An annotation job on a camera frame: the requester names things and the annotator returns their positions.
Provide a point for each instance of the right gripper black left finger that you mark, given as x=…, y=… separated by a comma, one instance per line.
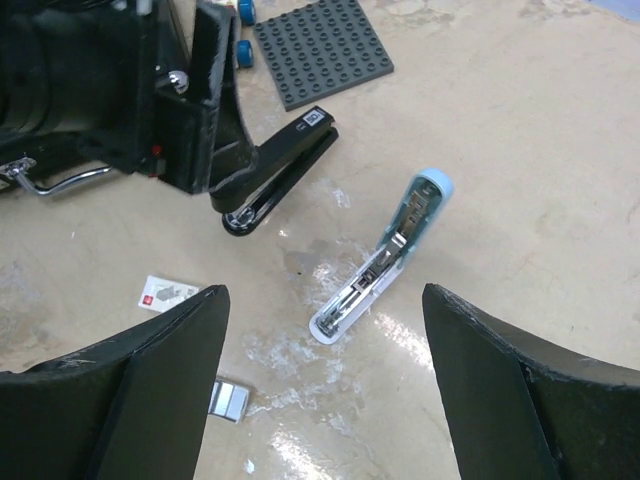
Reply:
x=132, y=406

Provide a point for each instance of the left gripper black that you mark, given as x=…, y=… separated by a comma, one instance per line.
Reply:
x=78, y=79

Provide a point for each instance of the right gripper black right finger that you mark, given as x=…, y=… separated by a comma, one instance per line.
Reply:
x=520, y=407

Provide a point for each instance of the black stapler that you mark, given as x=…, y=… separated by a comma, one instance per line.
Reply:
x=247, y=197

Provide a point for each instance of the staple box tray with staples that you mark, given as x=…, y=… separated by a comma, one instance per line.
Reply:
x=228, y=400

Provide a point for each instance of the white staple box sleeve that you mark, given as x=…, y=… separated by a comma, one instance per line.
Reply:
x=160, y=295

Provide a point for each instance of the light blue stapler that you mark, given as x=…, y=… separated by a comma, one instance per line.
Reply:
x=424, y=199

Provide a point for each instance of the grey lego baseplate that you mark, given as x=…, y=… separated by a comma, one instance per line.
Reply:
x=321, y=49

